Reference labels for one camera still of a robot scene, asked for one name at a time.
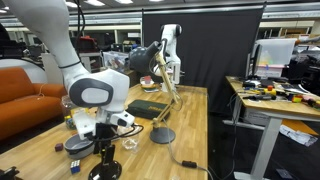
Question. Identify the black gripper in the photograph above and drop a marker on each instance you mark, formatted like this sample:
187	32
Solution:
106	133

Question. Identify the black round dish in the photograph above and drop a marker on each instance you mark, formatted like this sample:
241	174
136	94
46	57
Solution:
96	173

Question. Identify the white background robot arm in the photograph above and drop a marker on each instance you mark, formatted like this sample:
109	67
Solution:
171	36

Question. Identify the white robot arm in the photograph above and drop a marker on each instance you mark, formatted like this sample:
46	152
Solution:
93	90

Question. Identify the grey pot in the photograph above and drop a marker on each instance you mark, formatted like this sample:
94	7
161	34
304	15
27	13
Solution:
75	146

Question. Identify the clear glass cup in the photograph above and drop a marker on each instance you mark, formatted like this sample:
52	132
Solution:
130	144

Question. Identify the small Rubik's cube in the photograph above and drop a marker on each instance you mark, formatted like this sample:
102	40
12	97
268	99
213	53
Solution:
75	166

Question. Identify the maroon cube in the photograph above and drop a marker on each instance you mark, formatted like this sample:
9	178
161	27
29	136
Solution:
59	147

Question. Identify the clear jar of blocks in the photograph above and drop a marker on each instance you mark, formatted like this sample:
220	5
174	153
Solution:
66	116

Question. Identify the wooden desk lamp grey head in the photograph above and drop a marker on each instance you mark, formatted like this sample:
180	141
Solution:
162	135

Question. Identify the dark green case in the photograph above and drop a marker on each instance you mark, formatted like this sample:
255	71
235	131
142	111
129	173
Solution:
146	108

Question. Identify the cardboard box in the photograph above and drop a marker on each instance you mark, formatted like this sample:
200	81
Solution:
134	78

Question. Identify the stack of dishes pink cup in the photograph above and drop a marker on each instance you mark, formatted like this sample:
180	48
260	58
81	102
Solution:
147	80

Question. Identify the orange sofa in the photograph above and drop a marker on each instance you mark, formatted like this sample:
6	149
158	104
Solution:
23	110

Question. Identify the clear plastic bin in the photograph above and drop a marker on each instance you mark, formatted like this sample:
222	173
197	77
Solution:
115	60

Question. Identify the black clamp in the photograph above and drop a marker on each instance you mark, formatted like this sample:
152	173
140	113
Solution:
8	174

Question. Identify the black backdrop curtain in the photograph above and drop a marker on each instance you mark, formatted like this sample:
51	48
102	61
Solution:
216	50

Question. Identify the black hand tool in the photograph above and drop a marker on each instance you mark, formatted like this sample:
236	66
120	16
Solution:
260	97

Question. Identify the wooden side desk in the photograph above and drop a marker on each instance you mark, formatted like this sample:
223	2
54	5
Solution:
273	133

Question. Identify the black monitor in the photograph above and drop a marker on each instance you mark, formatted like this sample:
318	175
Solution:
257	60

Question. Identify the white paper sheets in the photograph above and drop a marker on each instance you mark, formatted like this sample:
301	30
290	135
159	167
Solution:
296	135

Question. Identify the white translucent storage box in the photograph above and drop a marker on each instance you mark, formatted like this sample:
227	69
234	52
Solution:
276	51

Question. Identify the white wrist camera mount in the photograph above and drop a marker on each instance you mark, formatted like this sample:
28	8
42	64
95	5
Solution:
83	125

